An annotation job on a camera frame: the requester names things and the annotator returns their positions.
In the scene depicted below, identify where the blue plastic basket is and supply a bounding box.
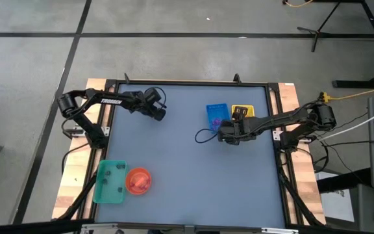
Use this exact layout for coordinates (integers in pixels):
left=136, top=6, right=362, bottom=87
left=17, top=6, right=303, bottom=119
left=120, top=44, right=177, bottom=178
left=205, top=103, right=233, bottom=135

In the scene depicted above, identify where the yellow plastic basket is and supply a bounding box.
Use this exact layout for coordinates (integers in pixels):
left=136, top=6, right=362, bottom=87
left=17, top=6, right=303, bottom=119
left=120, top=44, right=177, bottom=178
left=231, top=104, right=256, bottom=118

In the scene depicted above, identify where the blue-grey table mat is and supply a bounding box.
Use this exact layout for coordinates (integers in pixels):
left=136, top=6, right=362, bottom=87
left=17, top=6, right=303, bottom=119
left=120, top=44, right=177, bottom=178
left=95, top=83, right=286, bottom=228

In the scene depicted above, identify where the orange plastic bowl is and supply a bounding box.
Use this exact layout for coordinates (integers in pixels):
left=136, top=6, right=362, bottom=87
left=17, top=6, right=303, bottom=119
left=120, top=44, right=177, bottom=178
left=125, top=167, right=153, bottom=196

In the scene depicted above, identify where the green plastic bin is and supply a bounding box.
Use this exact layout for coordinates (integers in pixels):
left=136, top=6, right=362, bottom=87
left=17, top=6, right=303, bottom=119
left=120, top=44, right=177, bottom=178
left=92, top=159, right=129, bottom=205

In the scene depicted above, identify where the black aluminium crossbeam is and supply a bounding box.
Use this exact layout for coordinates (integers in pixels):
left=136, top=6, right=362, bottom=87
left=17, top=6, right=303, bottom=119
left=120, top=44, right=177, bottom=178
left=0, top=218, right=374, bottom=234

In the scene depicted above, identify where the black tripod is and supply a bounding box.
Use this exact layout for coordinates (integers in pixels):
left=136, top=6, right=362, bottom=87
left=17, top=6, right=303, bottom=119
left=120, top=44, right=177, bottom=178
left=296, top=1, right=341, bottom=53

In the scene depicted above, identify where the dark grey floor case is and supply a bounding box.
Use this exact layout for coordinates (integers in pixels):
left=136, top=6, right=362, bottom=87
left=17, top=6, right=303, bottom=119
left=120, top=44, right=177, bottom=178
left=348, top=183, right=374, bottom=234

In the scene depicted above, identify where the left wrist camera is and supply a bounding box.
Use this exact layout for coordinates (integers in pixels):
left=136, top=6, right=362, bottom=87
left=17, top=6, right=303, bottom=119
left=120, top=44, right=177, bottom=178
left=144, top=88, right=162, bottom=104

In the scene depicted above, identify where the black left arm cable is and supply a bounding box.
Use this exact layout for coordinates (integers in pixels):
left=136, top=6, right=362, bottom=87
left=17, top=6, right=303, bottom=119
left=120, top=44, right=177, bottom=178
left=147, top=86, right=168, bottom=109

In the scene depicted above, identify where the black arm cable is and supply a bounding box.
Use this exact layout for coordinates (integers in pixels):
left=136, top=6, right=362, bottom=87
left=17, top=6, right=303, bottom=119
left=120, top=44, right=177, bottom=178
left=147, top=86, right=168, bottom=109
left=194, top=128, right=221, bottom=144

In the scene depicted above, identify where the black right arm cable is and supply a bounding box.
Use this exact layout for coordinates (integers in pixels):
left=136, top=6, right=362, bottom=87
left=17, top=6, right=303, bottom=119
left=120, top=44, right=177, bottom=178
left=194, top=128, right=221, bottom=144

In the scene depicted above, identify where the black table frame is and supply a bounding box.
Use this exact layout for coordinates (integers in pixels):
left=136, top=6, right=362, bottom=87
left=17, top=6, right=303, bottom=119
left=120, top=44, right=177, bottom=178
left=76, top=73, right=326, bottom=228

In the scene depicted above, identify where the yellow extension cable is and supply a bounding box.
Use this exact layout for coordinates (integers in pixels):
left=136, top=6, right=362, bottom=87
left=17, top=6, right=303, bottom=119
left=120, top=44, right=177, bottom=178
left=318, top=83, right=374, bottom=103

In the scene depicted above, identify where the white floor cable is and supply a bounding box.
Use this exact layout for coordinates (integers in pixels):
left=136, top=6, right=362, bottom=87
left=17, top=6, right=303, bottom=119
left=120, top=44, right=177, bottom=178
left=316, top=103, right=374, bottom=142

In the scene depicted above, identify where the black floor cable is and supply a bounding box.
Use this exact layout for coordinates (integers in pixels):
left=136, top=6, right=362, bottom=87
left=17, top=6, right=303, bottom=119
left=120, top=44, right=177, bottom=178
left=321, top=138, right=374, bottom=147

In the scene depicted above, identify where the black desk leg frame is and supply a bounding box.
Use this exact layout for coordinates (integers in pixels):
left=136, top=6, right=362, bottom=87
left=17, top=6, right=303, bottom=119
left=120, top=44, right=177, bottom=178
left=331, top=0, right=374, bottom=89

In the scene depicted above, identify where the yellow floor cable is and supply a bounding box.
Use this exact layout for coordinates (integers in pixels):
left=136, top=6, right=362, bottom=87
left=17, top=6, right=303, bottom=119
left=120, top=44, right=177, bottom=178
left=282, top=0, right=314, bottom=8

